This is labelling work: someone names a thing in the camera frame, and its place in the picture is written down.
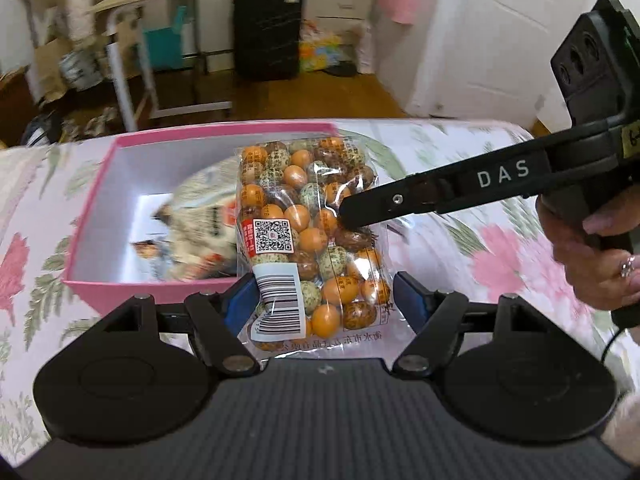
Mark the clear bag of coated peanuts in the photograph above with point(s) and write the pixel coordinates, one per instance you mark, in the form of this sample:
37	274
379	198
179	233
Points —
310	240

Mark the colourful printed bag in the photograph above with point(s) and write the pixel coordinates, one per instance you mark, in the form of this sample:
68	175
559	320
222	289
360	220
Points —
325	50

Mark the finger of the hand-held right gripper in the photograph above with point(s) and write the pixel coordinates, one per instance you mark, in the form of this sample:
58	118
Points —
380	205

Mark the pink cardboard box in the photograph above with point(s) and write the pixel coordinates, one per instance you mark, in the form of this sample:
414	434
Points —
115	210

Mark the white wardrobe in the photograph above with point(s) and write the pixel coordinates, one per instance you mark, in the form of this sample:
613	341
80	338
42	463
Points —
345	5

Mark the teal bag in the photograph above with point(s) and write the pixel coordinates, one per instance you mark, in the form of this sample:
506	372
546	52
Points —
165	42

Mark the large beige snack bag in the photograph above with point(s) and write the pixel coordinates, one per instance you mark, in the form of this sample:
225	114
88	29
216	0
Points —
200	220

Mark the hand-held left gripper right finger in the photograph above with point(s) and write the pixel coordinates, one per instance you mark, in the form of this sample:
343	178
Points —
410	297

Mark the white fluffy cloth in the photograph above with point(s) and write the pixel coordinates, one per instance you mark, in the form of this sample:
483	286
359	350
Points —
622	425

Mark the person's right hand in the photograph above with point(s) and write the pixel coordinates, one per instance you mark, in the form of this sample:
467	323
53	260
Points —
585	270

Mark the black suitcase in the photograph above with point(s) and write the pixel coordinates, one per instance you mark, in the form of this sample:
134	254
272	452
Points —
267	35

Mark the white door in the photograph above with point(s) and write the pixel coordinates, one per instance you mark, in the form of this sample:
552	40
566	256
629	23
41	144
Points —
500	35

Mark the floral bed sheet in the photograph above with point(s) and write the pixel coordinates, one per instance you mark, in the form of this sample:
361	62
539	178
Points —
475	260

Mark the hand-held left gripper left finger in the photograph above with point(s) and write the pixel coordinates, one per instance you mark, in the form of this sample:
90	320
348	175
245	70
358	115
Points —
240	297

